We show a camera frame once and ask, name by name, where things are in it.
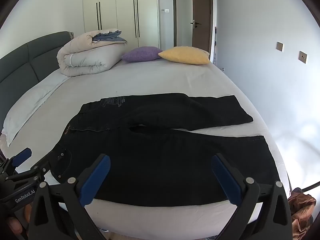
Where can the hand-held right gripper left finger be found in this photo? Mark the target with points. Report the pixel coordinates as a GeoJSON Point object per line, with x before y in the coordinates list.
{"type": "Point", "coordinates": [96, 180]}

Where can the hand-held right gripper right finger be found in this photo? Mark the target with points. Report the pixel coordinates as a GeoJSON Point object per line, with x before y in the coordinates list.
{"type": "Point", "coordinates": [226, 180]}

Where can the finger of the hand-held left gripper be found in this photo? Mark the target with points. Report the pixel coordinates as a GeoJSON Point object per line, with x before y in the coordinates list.
{"type": "Point", "coordinates": [22, 155]}
{"type": "Point", "coordinates": [37, 171]}

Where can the black pants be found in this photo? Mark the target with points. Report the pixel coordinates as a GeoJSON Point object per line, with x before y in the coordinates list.
{"type": "Point", "coordinates": [162, 160]}

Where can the person's left hand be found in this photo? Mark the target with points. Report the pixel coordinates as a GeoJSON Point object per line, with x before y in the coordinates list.
{"type": "Point", "coordinates": [15, 226]}

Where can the white pillow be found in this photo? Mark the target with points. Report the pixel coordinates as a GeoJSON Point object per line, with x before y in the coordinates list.
{"type": "Point", "coordinates": [25, 105]}

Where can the brown crumpled cloth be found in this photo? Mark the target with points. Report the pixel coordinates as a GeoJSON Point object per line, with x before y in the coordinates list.
{"type": "Point", "coordinates": [301, 205]}

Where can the bed with white sheet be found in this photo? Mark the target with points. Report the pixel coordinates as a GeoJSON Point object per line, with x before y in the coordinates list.
{"type": "Point", "coordinates": [175, 80]}

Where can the folded beige duvet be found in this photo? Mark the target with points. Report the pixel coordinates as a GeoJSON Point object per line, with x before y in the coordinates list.
{"type": "Point", "coordinates": [87, 60]}

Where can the yellow pillow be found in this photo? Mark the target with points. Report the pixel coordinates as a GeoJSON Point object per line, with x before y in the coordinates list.
{"type": "Point", "coordinates": [185, 55]}

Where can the purple pillow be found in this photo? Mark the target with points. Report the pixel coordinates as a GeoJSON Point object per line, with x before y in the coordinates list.
{"type": "Point", "coordinates": [141, 54]}

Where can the blue grey folded cloth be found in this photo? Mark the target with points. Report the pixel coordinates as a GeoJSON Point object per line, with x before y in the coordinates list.
{"type": "Point", "coordinates": [112, 38]}

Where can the cream wardrobe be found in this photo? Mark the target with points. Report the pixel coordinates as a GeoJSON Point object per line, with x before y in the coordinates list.
{"type": "Point", "coordinates": [110, 5]}

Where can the brown wooden door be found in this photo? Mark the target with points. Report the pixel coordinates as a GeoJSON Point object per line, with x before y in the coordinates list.
{"type": "Point", "coordinates": [202, 5]}

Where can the thin rod against wall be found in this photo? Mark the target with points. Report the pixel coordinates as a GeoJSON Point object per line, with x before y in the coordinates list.
{"type": "Point", "coordinates": [215, 45]}

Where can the metal wall socket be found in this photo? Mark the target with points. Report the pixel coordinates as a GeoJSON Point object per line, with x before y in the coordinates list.
{"type": "Point", "coordinates": [280, 46]}
{"type": "Point", "coordinates": [303, 57]}

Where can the brown door frame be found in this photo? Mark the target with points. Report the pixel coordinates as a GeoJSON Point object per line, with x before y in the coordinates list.
{"type": "Point", "coordinates": [174, 10]}

